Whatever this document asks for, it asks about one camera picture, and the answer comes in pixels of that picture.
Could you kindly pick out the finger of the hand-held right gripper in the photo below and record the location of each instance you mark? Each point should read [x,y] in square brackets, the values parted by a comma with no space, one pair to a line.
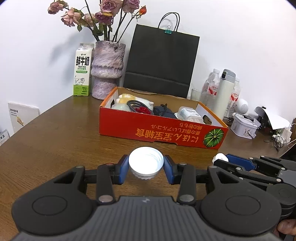
[240,161]
[254,175]

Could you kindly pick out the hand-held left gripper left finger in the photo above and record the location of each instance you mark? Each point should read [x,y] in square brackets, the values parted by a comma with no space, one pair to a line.
[123,169]

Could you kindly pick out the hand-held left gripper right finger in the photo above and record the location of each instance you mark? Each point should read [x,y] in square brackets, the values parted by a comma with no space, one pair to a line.
[170,169]

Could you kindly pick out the white tissue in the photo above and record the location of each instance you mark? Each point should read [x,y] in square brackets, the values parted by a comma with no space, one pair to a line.
[218,158]

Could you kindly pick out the white round lid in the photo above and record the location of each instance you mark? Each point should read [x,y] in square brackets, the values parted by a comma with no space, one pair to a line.
[145,162]

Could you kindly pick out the red cardboard box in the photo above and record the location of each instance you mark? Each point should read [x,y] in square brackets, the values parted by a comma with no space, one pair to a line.
[161,132]

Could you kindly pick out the navy zip case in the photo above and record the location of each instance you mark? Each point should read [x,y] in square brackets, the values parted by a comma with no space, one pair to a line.
[165,112]

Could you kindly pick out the white blue-label pack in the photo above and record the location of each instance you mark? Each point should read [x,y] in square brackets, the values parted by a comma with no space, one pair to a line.
[188,113]

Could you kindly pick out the yellow white plush toy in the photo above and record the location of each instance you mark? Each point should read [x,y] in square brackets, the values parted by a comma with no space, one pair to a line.
[124,98]

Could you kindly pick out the wooden desktop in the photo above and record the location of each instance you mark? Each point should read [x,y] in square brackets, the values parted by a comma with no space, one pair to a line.
[57,139]

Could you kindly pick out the person's right hand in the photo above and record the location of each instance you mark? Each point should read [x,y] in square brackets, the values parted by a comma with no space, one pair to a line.
[288,228]

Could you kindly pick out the white printed tin box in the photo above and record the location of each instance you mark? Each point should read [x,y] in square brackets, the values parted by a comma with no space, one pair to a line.
[242,126]

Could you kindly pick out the white power adapter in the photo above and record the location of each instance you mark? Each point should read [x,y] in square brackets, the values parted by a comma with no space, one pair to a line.
[287,133]

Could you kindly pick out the white paper sheet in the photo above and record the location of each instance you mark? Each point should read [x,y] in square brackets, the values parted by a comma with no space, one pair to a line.
[275,119]

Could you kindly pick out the white round speaker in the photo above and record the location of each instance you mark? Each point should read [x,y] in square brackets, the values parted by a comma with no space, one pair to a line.
[242,106]

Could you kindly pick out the clear water bottle red label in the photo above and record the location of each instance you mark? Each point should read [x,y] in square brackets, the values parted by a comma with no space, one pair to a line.
[235,97]
[211,90]

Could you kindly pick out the white thermos grey lid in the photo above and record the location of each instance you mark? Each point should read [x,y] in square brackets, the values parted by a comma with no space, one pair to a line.
[225,97]

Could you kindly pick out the clear glass cup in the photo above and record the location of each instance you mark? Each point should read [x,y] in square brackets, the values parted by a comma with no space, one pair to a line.
[195,95]

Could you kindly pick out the purple ceramic vase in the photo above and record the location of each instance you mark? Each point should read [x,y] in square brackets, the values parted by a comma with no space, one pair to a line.
[106,69]

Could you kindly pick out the white green milk carton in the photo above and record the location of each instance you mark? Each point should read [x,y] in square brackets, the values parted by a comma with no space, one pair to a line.
[82,76]

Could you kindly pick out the black paper bag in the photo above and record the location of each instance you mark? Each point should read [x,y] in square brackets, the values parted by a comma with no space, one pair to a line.
[159,58]

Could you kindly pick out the white printed card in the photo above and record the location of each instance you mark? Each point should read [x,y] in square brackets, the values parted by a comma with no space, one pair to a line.
[23,115]

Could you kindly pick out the teal binder clip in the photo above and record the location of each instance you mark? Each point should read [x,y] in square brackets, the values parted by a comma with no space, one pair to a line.
[168,32]

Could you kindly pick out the dried rose bouquet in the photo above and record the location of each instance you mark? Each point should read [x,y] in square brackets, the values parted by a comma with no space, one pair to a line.
[105,17]

